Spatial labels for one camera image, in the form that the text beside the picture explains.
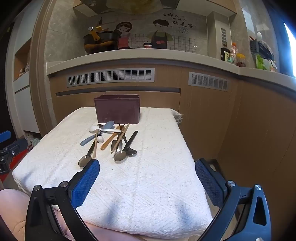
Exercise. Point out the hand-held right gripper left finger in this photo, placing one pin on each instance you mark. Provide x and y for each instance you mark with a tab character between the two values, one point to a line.
84	183

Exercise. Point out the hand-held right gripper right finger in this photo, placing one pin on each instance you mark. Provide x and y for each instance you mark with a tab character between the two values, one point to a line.
209	183

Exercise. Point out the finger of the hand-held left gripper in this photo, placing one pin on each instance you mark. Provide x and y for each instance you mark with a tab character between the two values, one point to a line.
5	135

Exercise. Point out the light wooden chopstick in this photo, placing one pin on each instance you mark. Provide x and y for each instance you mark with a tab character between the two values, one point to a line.
120	138
95	148

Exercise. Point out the blue-grey plastic spoon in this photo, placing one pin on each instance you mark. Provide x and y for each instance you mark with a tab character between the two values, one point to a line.
109	125

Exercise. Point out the maroon plastic utensil container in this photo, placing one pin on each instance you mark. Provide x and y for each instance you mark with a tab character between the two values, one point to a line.
116	109

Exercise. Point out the white shelf cabinet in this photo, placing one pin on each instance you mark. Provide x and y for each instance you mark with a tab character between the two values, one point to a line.
22	88

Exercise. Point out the white textured table cloth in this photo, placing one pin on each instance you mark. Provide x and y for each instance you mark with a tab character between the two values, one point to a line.
143	185

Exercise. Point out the person's pink clothing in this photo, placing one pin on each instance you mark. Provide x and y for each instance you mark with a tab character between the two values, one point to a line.
13	215

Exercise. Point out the short grey vent grille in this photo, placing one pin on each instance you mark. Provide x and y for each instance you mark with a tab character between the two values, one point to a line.
208	80

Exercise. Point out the long grey vent grille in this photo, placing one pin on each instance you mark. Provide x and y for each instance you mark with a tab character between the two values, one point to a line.
111	77

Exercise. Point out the yellow-lidded jar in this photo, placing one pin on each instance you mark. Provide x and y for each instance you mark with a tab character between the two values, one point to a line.
240	60

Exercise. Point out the black packet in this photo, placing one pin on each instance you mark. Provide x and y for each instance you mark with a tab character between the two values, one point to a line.
224	54

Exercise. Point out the green and white packets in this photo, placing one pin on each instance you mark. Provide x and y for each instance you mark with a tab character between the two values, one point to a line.
264	62

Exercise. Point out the beige kitchen counter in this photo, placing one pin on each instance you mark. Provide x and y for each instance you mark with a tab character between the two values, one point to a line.
143	58

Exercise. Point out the blue storage rack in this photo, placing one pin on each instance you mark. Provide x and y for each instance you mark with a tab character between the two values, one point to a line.
261	48

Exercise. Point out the small red jar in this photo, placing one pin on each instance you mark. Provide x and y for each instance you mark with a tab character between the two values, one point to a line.
147	45

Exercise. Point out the cartoon wall poster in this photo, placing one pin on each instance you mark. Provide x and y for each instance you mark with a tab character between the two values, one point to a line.
159	30

